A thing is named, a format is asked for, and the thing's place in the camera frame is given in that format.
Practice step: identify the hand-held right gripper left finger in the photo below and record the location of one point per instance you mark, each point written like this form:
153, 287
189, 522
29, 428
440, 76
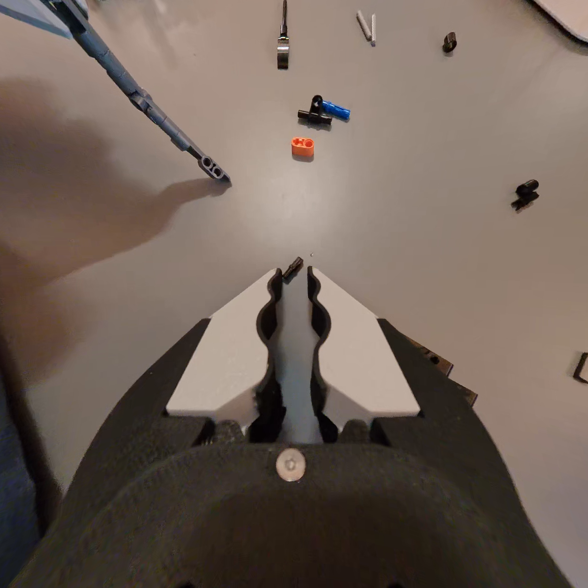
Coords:
220, 363

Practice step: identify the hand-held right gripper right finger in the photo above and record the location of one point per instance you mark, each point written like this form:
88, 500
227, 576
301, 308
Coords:
363, 358

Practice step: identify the tiny black lego pin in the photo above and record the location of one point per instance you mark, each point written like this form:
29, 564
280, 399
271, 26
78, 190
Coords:
292, 267

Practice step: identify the grey lego model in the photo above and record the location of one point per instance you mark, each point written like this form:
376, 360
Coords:
138, 99

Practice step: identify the black lego beam with pins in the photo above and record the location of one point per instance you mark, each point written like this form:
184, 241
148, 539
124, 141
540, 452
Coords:
578, 367

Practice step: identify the orange lego connector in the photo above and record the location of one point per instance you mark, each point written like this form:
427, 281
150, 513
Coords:
302, 147

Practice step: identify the black lego connector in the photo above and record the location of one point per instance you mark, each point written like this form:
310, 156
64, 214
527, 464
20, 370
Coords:
314, 115

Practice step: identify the blue lego pin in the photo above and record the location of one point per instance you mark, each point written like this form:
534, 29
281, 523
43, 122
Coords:
336, 110

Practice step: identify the black lego axle with lever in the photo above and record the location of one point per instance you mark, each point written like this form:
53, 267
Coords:
283, 46

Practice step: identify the black lego cube piece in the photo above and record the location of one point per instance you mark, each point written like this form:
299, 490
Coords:
449, 42

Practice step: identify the grey lego axle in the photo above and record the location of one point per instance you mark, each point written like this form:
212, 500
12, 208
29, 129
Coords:
364, 25
373, 30

